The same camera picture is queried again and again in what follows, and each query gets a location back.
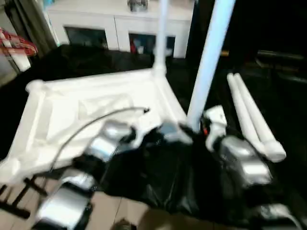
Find white plastic table leg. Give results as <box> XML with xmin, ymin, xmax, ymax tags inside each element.
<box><xmin>153</xmin><ymin>0</ymin><xmax>170</xmax><ymax>72</ymax></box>
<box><xmin>187</xmin><ymin>0</ymin><xmax>237</xmax><ymax>131</ymax></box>
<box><xmin>226</xmin><ymin>73</ymin><xmax>267</xmax><ymax>154</ymax></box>
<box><xmin>234</xmin><ymin>73</ymin><xmax>287</xmax><ymax>163</ymax></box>

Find white plastic table top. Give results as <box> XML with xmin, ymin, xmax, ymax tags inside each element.
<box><xmin>0</xmin><ymin>67</ymin><xmax>195</xmax><ymax>185</ymax></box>

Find black shiny mat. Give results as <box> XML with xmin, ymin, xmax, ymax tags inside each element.
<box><xmin>0</xmin><ymin>44</ymin><xmax>307</xmax><ymax>230</ymax></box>

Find grey robot foot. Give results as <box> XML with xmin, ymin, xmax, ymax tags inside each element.
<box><xmin>114</xmin><ymin>218</ymin><xmax>137</xmax><ymax>230</ymax></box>

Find black flat bar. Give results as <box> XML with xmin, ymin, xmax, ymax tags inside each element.
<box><xmin>256</xmin><ymin>50</ymin><xmax>307</xmax><ymax>63</ymax></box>

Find black cabinet with gold label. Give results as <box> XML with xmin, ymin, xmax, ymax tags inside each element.
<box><xmin>187</xmin><ymin>0</ymin><xmax>307</xmax><ymax>72</ymax></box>

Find white cabinet with glass doors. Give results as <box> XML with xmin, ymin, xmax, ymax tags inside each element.
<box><xmin>47</xmin><ymin>0</ymin><xmax>195</xmax><ymax>58</ymax></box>

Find black silver wrapped bundle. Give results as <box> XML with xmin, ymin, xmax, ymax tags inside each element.
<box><xmin>128</xmin><ymin>0</ymin><xmax>148</xmax><ymax>12</ymax></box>

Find grey curtain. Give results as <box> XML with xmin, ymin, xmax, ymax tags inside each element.
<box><xmin>14</xmin><ymin>0</ymin><xmax>58</xmax><ymax>52</ymax></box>

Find red clothes hangers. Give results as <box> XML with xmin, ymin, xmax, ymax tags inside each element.
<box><xmin>0</xmin><ymin>27</ymin><xmax>38</xmax><ymax>57</ymax></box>

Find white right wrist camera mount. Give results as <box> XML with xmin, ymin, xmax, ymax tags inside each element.
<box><xmin>202</xmin><ymin>105</ymin><xmax>227</xmax><ymax>151</ymax></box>

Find black folding table frame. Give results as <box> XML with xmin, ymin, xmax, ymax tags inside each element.
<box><xmin>0</xmin><ymin>172</ymin><xmax>51</xmax><ymax>219</ymax></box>

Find white post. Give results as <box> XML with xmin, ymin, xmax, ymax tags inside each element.
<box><xmin>12</xmin><ymin>54</ymin><xmax>32</xmax><ymax>72</ymax></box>

